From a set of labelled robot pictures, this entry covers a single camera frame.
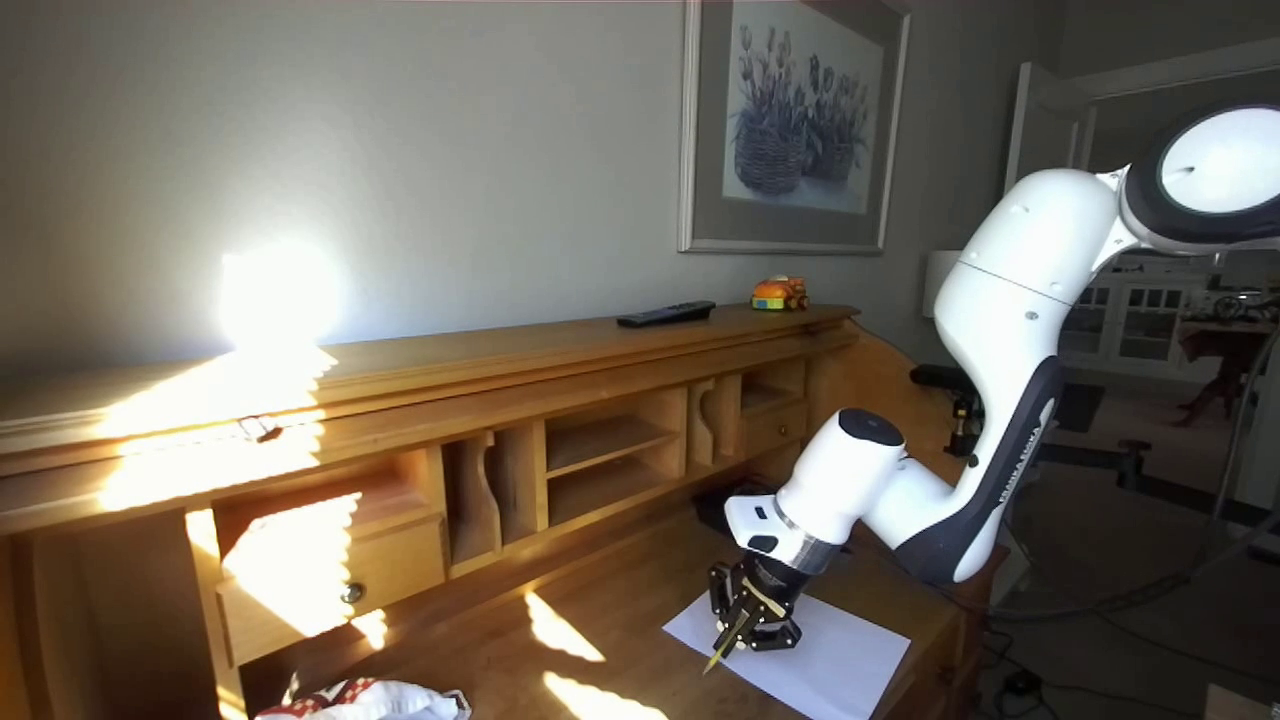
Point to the dark red side table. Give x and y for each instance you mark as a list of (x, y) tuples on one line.
[(1226, 349)]

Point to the white door frame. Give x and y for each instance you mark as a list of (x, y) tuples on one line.
[(1039, 95)]

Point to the black camera stand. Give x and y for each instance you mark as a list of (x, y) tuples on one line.
[(1133, 460)]

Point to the small metal clip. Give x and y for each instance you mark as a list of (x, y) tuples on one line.
[(261, 433)]

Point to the black remote control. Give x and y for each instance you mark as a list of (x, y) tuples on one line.
[(666, 317)]

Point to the orange green toy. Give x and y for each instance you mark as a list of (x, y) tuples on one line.
[(776, 294)]

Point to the framed flower picture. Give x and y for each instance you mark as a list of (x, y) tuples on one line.
[(793, 122)]

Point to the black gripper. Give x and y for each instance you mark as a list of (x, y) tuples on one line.
[(753, 590)]

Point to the yellow pencil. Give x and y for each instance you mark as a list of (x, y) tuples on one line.
[(720, 653)]

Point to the wooden desk drawer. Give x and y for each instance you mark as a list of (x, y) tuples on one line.
[(384, 573)]

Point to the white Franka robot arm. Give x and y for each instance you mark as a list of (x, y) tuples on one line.
[(1027, 264)]

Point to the black plastic tray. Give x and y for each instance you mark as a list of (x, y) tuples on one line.
[(713, 504)]

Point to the white paper sheet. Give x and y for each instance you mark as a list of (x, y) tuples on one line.
[(840, 664)]

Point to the wooden desk with hutch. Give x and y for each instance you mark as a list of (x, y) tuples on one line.
[(533, 384)]

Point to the crumpled white red cloth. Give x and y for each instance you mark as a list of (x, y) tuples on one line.
[(374, 700)]

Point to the black power plug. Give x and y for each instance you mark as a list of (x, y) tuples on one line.
[(1022, 680)]

